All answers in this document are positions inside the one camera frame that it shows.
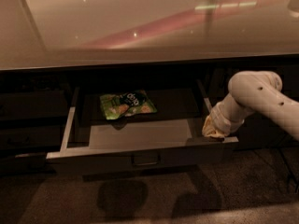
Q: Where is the dark cabinet door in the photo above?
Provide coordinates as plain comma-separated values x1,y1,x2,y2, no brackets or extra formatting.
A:
202,63,299,149

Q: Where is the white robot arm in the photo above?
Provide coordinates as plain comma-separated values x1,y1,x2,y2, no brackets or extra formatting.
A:
202,71,299,141

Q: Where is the green snack bag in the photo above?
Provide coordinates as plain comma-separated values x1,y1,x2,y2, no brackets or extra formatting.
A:
99,90,157,120

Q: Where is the dark drawer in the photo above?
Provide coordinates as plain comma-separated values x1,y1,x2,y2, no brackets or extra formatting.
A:
0,91,68,121
47,80,238,175
0,152,54,176
0,126,61,150

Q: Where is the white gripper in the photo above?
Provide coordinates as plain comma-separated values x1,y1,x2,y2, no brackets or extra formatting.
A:
202,94,254,139

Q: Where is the dark thin metal stand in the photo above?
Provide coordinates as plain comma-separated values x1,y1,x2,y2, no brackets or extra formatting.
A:
278,148,299,192

